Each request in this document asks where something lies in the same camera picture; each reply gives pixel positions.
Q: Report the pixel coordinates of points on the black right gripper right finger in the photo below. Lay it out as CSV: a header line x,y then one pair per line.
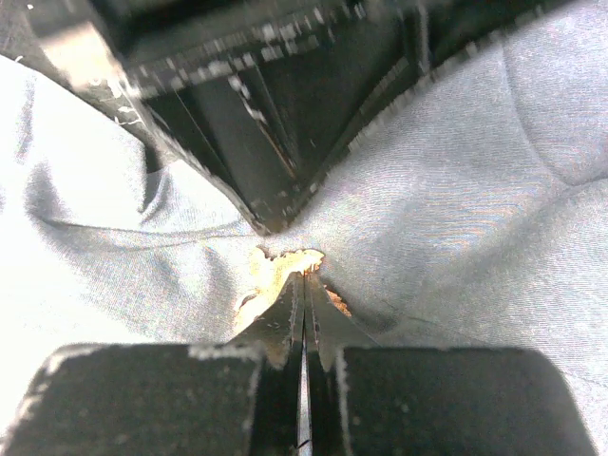
x,y
371,400

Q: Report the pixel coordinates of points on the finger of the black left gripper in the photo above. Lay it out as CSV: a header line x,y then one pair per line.
x,y
265,97

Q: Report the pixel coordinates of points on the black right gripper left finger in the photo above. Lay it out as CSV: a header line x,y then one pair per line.
x,y
238,398

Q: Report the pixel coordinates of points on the gold leaf brooch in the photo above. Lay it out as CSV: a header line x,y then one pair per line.
x,y
269,275

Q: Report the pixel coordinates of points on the grey button shirt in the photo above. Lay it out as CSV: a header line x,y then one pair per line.
x,y
477,215

